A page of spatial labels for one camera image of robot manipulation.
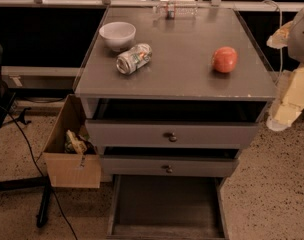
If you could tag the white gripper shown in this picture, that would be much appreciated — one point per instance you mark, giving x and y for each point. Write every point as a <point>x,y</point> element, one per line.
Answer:
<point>301,39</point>

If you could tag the red apple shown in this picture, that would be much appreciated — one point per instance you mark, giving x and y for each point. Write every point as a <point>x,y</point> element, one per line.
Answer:
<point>224,59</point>

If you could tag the grey drawer cabinet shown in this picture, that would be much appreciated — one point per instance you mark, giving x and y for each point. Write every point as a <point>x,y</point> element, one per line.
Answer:
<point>181,64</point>

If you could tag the top grey drawer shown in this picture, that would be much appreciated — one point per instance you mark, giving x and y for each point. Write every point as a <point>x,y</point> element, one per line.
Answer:
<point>175,123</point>

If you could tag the grey drawer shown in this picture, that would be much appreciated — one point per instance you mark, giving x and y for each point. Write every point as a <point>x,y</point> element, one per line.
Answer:
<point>175,123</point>
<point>166,208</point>
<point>194,162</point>

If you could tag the middle grey drawer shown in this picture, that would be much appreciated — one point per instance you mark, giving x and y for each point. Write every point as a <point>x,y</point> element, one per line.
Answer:
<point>194,162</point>

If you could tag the bottom grey drawer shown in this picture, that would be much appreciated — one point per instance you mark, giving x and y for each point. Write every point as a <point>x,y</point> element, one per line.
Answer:
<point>166,208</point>

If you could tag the small clear fixture with tag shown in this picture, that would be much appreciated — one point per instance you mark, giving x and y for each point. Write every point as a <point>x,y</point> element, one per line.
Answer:
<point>174,9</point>

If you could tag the crushed soda can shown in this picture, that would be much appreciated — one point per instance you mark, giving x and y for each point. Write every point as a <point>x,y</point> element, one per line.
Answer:
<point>136,57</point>

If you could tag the white ceramic bowl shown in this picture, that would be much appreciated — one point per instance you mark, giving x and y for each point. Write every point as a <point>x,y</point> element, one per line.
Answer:
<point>118,36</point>

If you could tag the cardboard box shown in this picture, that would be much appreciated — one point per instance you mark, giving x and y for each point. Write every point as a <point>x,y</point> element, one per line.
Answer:
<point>66,167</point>

